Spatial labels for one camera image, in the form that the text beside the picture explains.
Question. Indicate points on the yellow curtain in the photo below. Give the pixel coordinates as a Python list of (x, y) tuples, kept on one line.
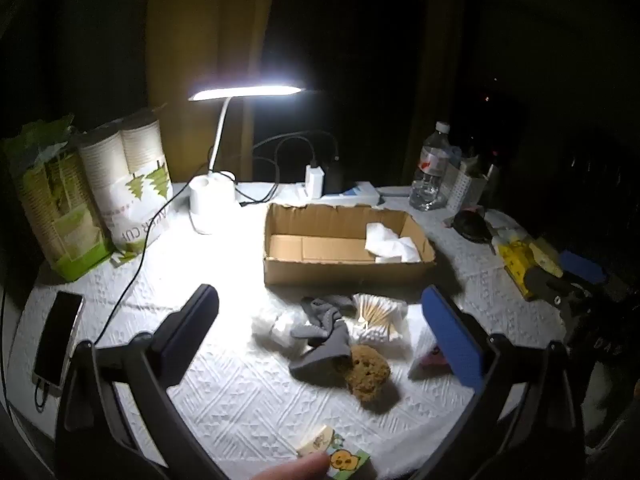
[(210, 35)]

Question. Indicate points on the white perforated container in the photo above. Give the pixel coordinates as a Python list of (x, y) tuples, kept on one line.
[(465, 187)]

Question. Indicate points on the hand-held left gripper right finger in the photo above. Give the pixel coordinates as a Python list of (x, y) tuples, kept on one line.
[(450, 332)]

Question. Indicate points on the white blue flat box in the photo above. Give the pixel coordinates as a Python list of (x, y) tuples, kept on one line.
[(357, 192)]

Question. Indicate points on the black round object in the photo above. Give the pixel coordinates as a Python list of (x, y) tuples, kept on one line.
[(472, 226)]

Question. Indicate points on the clear bubble wrap bag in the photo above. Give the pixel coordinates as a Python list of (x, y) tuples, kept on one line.
[(277, 327)]

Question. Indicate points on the white tissue wad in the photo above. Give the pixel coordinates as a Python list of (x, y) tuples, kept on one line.
[(392, 245)]

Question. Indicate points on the white desk lamp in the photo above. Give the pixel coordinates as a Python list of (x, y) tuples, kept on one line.
[(212, 200)]

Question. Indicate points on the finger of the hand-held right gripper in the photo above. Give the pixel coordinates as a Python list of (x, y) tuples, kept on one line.
[(582, 266), (547, 287)]

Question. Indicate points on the pink soft packet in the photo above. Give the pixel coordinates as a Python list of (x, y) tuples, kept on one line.
[(431, 362)]

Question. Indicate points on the yellow packet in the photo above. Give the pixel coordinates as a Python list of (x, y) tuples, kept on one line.
[(522, 262)]

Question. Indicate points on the brown sponge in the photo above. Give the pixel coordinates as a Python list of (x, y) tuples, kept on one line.
[(370, 372)]

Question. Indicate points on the smartphone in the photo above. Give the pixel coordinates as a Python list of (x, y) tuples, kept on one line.
[(59, 337)]

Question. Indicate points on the grey sock pair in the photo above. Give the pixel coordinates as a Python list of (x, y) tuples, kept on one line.
[(325, 340)]

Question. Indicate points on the white charger plug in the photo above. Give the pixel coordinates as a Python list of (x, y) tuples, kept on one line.
[(314, 180)]

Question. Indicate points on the black power adapter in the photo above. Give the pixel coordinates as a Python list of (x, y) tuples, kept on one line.
[(336, 177)]

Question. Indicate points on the tree print paper cup pack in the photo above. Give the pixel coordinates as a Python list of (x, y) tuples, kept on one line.
[(130, 195)]

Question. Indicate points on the cartoon print small box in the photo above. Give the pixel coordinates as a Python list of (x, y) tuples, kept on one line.
[(345, 459)]

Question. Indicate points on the cardboard box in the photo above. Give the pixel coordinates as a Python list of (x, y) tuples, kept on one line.
[(320, 265)]

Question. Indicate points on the cotton swab pack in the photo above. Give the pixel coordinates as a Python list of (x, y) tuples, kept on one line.
[(380, 322)]

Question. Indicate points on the green paper cup pack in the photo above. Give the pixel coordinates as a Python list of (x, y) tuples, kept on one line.
[(55, 210)]

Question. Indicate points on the person's left hand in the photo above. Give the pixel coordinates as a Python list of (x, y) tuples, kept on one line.
[(295, 467)]

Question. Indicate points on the white textured tablecloth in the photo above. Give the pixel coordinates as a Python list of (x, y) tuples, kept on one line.
[(240, 400)]

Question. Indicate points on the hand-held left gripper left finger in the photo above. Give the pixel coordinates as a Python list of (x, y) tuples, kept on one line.
[(191, 327)]

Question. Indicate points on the clear water bottle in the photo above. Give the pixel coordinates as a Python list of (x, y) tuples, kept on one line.
[(430, 175)]

